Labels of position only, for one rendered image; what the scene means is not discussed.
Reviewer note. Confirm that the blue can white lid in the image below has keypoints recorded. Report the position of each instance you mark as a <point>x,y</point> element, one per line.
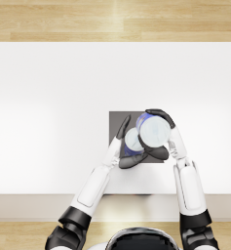
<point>153,129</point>
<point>132,141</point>

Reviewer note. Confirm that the dark grey square mat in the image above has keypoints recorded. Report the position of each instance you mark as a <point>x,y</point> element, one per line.
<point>116,121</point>

